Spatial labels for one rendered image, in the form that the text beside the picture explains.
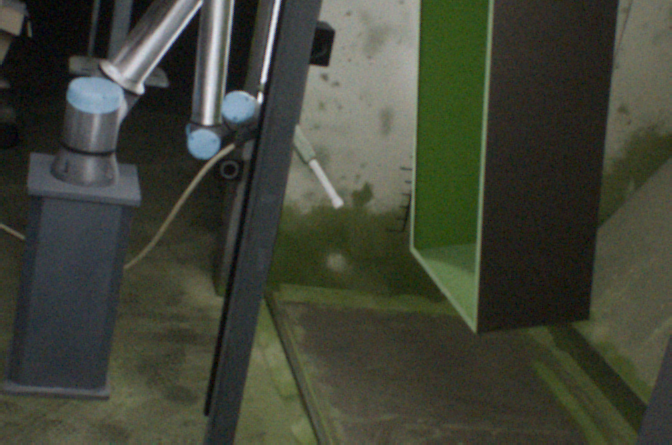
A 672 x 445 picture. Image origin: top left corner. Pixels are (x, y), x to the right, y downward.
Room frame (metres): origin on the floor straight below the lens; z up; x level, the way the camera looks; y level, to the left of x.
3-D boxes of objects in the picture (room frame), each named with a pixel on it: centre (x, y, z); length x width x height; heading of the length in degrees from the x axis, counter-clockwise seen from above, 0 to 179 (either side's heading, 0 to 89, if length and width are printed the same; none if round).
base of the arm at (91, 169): (2.99, 0.73, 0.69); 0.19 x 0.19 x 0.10
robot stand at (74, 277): (2.99, 0.73, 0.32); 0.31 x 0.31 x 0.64; 17
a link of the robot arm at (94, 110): (3.00, 0.73, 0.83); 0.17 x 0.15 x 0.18; 5
